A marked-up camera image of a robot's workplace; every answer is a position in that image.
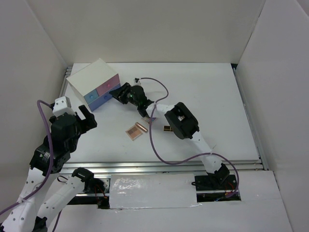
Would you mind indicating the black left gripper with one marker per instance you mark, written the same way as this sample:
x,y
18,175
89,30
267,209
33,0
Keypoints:
x,y
90,123

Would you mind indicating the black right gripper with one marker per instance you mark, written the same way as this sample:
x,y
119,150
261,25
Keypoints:
x,y
118,93

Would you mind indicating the pink drawer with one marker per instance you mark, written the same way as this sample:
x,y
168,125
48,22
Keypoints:
x,y
108,85

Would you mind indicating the light blue small drawer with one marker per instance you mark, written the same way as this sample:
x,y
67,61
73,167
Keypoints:
x,y
91,96

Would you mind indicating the gold lipstick tube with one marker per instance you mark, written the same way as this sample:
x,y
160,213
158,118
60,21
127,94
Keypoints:
x,y
141,127

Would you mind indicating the black gold lipstick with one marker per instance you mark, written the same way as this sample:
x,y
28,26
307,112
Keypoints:
x,y
168,128

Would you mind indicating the dark blue drawer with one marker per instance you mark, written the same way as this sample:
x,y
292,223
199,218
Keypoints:
x,y
102,99

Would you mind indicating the colourful glitter eyeshadow palette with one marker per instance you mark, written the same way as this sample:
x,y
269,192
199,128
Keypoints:
x,y
148,120

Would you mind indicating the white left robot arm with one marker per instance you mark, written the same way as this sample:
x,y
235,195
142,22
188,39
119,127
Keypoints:
x,y
32,212

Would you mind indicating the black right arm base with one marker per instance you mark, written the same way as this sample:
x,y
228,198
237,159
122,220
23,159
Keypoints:
x,y
209,190

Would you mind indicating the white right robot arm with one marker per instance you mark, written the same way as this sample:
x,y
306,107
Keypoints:
x,y
183,123

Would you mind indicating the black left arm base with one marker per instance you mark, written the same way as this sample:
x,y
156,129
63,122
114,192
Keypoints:
x,y
95,190

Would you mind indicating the white drawer organizer cabinet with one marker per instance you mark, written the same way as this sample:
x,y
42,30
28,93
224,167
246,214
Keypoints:
x,y
89,78

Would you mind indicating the small beige eyeshadow quad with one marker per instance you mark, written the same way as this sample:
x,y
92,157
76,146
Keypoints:
x,y
134,132

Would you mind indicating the white foil cover sheet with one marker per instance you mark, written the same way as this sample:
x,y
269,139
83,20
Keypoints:
x,y
152,191

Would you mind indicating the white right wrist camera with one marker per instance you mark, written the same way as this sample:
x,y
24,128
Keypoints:
x,y
137,81

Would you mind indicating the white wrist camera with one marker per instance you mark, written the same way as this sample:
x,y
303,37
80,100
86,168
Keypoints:
x,y
61,105
137,81

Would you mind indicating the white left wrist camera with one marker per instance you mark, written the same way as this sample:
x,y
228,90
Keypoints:
x,y
61,105

